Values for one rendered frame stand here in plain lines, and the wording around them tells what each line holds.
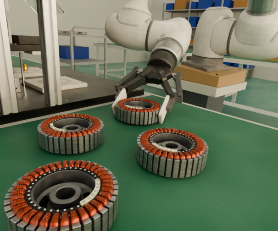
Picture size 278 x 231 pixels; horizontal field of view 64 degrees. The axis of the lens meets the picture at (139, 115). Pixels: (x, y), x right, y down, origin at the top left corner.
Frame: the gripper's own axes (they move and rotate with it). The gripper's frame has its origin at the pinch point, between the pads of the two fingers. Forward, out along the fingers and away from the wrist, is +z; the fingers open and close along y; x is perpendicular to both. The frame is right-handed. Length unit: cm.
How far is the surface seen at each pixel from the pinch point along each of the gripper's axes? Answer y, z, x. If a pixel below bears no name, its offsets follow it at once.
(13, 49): 34.8, -2.6, 11.9
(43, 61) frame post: 20.5, 1.9, 13.0
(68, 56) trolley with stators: 207, -191, -131
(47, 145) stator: 6.1, 20.6, 11.3
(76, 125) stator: 5.6, 14.0, 8.9
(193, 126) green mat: -13.2, -0.2, -2.4
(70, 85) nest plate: 26.1, -7.1, -2.9
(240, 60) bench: -29, -213, -127
